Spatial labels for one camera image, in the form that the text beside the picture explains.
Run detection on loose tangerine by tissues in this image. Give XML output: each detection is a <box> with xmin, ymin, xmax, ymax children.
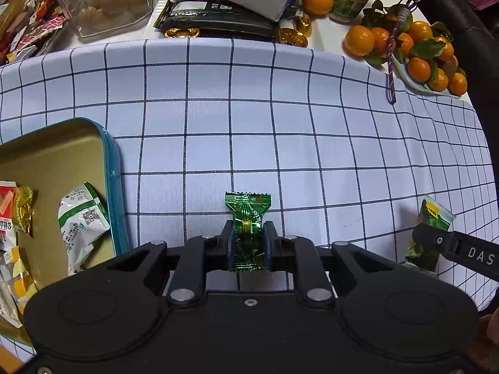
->
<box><xmin>302</xmin><ymin>0</ymin><xmax>334</xmax><ymax>16</ymax></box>

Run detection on black snack bag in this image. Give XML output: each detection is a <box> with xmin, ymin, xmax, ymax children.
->
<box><xmin>153</xmin><ymin>0</ymin><xmax>278</xmax><ymax>41</ymax></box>

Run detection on green white snack packet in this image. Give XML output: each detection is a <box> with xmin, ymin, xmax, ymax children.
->
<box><xmin>57</xmin><ymin>182</ymin><xmax>110</xmax><ymax>276</ymax></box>

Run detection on green yellow snack packet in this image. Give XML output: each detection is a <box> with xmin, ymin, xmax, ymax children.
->
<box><xmin>405</xmin><ymin>196</ymin><xmax>456</xmax><ymax>275</ymax></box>

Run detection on red white snack packet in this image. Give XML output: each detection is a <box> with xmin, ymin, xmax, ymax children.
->
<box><xmin>0</xmin><ymin>181</ymin><xmax>17</xmax><ymax>251</ymax></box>

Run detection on yellow white snack packet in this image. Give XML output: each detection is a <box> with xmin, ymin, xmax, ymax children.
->
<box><xmin>0</xmin><ymin>246</ymin><xmax>38</xmax><ymax>328</ymax></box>

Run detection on gold foil wrapped candy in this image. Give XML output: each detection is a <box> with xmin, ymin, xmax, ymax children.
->
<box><xmin>12</xmin><ymin>187</ymin><xmax>34</xmax><ymax>237</ymax></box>

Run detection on gold teal metal tin tray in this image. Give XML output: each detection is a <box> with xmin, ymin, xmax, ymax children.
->
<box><xmin>1</xmin><ymin>118</ymin><xmax>131</xmax><ymax>290</ymax></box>

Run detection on gold foil ingot candy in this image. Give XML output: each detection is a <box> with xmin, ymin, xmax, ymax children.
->
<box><xmin>275</xmin><ymin>27</ymin><xmax>308</xmax><ymax>48</ymax></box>

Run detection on large front tangerine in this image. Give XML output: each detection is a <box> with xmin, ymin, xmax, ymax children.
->
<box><xmin>343</xmin><ymin>25</ymin><xmax>375</xmax><ymax>57</ymax></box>

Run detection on light green fruit plate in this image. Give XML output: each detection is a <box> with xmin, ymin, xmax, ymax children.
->
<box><xmin>392</xmin><ymin>55</ymin><xmax>468</xmax><ymax>97</ymax></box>

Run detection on green foil candy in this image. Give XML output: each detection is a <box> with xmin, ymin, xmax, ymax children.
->
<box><xmin>225</xmin><ymin>192</ymin><xmax>272</xmax><ymax>272</ymax></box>

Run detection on blue checked white tablecloth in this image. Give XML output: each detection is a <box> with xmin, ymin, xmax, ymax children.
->
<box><xmin>0</xmin><ymin>37</ymin><xmax>499</xmax><ymax>363</ymax></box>

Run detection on pile of red snack packets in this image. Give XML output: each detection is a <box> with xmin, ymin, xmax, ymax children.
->
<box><xmin>1</xmin><ymin>0</ymin><xmax>66</xmax><ymax>66</ymax></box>

